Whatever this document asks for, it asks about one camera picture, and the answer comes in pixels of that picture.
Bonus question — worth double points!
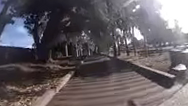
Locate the ribbed plank path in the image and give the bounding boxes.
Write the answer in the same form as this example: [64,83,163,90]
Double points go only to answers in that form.
[26,48,186,106]

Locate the group of trees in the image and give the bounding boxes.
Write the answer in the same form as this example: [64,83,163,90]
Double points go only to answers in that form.
[0,0,183,70]

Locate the concrete kerb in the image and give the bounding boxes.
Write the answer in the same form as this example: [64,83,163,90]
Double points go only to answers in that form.
[116,52,179,94]
[10,70,80,106]

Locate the dry dirt ground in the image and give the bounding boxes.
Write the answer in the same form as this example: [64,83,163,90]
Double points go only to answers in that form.
[118,49,173,77]
[0,55,80,106]

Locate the dark bins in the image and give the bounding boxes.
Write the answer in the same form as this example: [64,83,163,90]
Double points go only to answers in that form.
[167,46,188,77]

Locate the dark wall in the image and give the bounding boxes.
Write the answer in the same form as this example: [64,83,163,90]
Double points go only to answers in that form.
[0,38,39,66]

